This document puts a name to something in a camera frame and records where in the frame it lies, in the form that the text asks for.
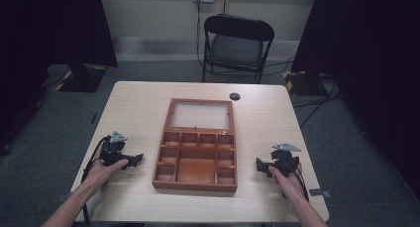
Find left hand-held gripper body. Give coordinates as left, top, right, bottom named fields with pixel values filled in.
left=99, top=131, right=134, bottom=169

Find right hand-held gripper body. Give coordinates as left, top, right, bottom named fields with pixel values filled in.
left=269, top=142, right=302, bottom=178

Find wooden compartment box with lid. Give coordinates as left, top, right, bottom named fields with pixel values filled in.
left=152, top=97, right=239, bottom=193

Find person's left hand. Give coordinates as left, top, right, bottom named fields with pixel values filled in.
left=83, top=153, right=130, bottom=194

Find person's right hand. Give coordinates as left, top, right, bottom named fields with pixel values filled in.
left=267, top=163, right=309, bottom=205

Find black tape strip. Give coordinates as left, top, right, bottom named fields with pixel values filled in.
left=308, top=187, right=333, bottom=198

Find black stand base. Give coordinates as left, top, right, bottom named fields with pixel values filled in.
left=58, top=62, right=109, bottom=93
left=282, top=69, right=333, bottom=97

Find black folding chair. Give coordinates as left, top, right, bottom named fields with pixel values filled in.
left=201, top=13, right=275, bottom=85

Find dark curtain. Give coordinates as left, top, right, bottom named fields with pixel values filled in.
left=0, top=0, right=119, bottom=156
left=291, top=0, right=420, bottom=201

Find left hand-held gripper cable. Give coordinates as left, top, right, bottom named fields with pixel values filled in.
left=80, top=135, right=111, bottom=227

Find hand-held gripper cable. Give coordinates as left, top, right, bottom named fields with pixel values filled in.
left=289, top=167, right=311, bottom=202
left=80, top=135, right=111, bottom=227

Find right hand-held gripper cable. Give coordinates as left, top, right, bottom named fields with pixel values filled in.
left=289, top=167, right=311, bottom=202

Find black floor cables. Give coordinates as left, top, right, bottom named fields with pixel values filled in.
left=291, top=82, right=342, bottom=130

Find black wall socket cable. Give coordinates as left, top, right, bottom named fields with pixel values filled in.
left=195, top=0, right=206, bottom=71

